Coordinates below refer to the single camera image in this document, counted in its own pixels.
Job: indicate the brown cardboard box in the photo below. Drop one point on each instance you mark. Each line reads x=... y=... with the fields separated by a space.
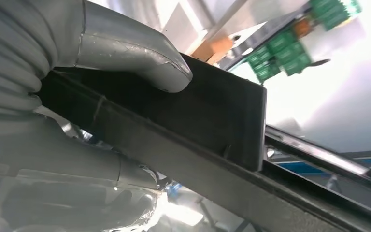
x=212 y=48

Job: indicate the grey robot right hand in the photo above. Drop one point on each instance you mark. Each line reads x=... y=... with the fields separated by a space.
x=124 y=44

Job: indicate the green storage bin rack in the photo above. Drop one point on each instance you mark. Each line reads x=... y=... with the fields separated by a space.
x=284 y=48

